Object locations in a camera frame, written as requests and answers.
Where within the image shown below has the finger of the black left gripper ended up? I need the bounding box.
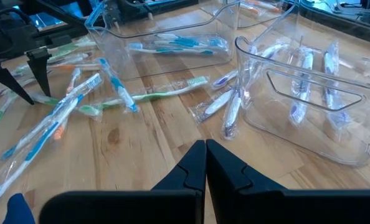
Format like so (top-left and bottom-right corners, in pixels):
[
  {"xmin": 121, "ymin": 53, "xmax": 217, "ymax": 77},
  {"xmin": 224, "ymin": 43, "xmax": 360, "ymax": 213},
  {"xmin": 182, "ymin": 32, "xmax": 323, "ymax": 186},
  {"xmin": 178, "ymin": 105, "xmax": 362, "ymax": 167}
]
[
  {"xmin": 0, "ymin": 60, "xmax": 35, "ymax": 106},
  {"xmin": 26, "ymin": 47, "xmax": 53, "ymax": 98}
]

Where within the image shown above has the blue toothbrush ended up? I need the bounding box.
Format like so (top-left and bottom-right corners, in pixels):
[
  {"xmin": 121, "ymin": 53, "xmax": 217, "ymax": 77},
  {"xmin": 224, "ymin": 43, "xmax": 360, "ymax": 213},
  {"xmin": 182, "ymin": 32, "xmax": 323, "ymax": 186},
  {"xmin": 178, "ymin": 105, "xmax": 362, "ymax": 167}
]
[
  {"xmin": 0, "ymin": 72, "xmax": 104, "ymax": 161},
  {"xmin": 0, "ymin": 94, "xmax": 85, "ymax": 211},
  {"xmin": 172, "ymin": 35, "xmax": 229, "ymax": 50},
  {"xmin": 153, "ymin": 32, "xmax": 204, "ymax": 47},
  {"xmin": 127, "ymin": 41, "xmax": 216, "ymax": 57},
  {"xmin": 97, "ymin": 57, "xmax": 140, "ymax": 114}
]

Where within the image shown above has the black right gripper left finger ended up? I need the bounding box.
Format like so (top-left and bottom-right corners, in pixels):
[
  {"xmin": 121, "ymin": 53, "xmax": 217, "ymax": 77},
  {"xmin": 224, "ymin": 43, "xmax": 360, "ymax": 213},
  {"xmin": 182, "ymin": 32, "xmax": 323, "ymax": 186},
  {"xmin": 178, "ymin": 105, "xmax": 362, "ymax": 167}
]
[{"xmin": 38, "ymin": 139, "xmax": 207, "ymax": 224}]

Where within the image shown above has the clear plastic bin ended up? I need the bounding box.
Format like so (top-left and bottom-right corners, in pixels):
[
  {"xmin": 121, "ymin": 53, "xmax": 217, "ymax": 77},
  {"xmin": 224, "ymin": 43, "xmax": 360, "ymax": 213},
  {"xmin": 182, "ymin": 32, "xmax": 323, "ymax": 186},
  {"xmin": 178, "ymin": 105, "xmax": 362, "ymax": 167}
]
[
  {"xmin": 84, "ymin": 0, "xmax": 240, "ymax": 82},
  {"xmin": 200, "ymin": 0, "xmax": 285, "ymax": 30},
  {"xmin": 234, "ymin": 0, "xmax": 370, "ymax": 167}
]

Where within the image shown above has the dark blue cloth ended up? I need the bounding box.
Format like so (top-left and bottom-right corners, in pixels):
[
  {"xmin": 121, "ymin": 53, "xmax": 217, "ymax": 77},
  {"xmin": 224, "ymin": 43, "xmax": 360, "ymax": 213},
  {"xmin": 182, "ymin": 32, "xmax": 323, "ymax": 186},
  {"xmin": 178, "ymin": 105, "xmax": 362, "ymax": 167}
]
[{"xmin": 2, "ymin": 192, "xmax": 37, "ymax": 224}]

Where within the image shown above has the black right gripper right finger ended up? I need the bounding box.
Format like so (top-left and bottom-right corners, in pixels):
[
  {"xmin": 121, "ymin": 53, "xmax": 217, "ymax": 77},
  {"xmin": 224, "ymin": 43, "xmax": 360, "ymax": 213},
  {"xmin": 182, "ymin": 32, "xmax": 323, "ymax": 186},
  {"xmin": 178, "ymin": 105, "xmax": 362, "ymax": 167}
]
[{"xmin": 206, "ymin": 138, "xmax": 370, "ymax": 224}]

